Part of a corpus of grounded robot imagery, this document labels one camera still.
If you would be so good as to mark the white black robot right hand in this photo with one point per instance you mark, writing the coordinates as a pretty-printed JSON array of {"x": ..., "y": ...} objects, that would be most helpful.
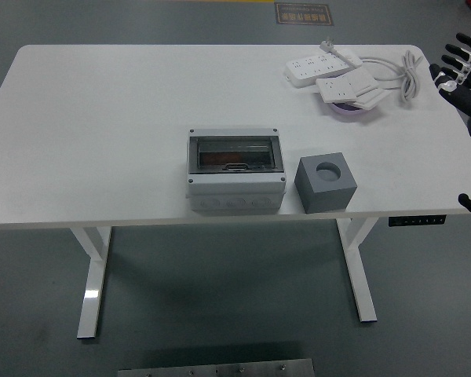
[{"x": 469, "y": 96}]

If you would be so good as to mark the purple round dish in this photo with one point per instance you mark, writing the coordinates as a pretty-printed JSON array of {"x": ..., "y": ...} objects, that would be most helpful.
[{"x": 349, "y": 111}]

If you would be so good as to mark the grey block with round hole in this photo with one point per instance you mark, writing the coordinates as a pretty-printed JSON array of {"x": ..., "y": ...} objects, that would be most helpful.
[{"x": 322, "y": 194}]

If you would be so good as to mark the white table leg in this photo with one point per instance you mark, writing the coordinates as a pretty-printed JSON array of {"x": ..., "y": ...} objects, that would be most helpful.
[
  {"x": 92, "y": 282},
  {"x": 361, "y": 286}
]

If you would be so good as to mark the transparent hinged box lid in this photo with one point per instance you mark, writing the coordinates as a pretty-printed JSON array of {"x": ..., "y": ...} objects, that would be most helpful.
[{"x": 235, "y": 145}]

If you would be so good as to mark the long white power strip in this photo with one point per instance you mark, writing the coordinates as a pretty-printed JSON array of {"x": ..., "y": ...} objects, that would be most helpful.
[{"x": 314, "y": 68}]

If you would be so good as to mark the grey plastic enclosure box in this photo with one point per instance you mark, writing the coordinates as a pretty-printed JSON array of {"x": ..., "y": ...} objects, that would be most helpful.
[{"x": 235, "y": 190}]

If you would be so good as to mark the white three-prong plug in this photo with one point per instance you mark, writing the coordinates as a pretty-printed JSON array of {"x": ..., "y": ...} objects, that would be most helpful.
[{"x": 327, "y": 44}]

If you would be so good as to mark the dark floor sign yellow text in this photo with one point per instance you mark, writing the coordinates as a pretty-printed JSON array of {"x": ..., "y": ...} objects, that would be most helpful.
[{"x": 304, "y": 13}]

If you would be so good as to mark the white wall socket panel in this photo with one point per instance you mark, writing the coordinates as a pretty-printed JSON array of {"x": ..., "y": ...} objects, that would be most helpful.
[{"x": 341, "y": 86}]

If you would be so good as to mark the orange cylindrical battery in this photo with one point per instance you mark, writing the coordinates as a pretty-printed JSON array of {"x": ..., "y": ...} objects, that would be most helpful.
[{"x": 216, "y": 159}]

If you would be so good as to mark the black table control panel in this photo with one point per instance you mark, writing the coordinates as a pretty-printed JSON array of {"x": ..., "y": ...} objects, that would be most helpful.
[{"x": 416, "y": 220}]

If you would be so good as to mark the white switch panel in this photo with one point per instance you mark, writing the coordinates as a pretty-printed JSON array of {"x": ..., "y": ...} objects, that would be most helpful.
[{"x": 378, "y": 96}]

